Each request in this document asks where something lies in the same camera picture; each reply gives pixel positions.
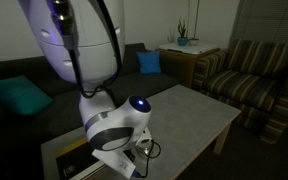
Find white board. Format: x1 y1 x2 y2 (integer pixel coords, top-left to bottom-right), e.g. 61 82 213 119
158 42 220 55

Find yellow book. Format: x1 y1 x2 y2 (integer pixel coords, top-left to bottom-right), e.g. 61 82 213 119
54 137 89 158

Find black hardcover book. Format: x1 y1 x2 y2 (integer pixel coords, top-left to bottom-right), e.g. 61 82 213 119
55 141 108 180

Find striped armchair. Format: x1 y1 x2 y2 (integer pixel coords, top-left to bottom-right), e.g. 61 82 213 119
192 38 288 145

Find wooden side table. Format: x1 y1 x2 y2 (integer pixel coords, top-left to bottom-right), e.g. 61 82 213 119
157 46 222 89

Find thin black camera cable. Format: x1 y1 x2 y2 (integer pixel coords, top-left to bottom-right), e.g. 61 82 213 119
132 139 162 179

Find window blinds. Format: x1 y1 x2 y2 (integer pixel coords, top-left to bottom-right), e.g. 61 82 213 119
230 0 288 59

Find dark grey sofa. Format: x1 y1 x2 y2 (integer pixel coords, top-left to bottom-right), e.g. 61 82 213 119
0 42 180 180

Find small white plant pot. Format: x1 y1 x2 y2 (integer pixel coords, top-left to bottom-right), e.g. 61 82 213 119
187 0 201 47

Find teal pot with plant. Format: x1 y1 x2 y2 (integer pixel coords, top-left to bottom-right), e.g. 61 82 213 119
177 18 189 47

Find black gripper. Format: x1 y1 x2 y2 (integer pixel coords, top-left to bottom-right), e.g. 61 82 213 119
123 148 140 165

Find teal cushion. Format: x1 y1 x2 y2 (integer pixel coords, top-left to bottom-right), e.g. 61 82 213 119
0 74 54 117

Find wooden coffee table leg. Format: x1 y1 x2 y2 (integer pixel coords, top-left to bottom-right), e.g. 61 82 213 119
213 122 233 155

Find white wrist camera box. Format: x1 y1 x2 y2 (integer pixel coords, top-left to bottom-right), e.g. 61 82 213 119
92 148 137 180

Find blue cushion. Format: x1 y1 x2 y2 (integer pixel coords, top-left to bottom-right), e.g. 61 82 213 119
136 50 162 75

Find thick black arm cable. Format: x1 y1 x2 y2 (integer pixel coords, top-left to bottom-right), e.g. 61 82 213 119
52 0 122 100

